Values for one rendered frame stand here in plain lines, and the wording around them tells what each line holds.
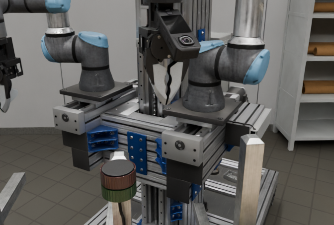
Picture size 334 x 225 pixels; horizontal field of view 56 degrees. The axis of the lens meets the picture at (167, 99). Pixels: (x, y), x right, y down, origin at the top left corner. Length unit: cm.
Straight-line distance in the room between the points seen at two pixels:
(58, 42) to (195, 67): 58
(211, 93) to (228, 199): 111
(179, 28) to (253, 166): 29
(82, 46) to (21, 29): 207
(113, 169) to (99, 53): 82
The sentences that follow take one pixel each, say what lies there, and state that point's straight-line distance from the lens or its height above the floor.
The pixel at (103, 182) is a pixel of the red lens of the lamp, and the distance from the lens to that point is 54.
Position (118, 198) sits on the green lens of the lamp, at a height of 111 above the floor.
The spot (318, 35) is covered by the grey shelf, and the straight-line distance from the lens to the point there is 348.
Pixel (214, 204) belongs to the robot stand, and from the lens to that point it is 202.
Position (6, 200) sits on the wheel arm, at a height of 96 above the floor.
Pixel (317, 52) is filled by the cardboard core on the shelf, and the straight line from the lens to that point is 306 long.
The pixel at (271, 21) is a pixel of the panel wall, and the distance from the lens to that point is 328.
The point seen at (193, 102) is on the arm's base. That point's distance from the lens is 108.
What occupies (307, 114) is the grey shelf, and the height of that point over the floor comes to 19.
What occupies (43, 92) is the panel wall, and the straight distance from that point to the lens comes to 343.
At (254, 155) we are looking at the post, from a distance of 61.
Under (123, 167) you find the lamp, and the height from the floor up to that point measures 115.
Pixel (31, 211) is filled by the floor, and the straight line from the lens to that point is 247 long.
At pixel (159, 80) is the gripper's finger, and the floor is 127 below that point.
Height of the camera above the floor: 143
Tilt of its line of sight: 19 degrees down
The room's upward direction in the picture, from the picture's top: straight up
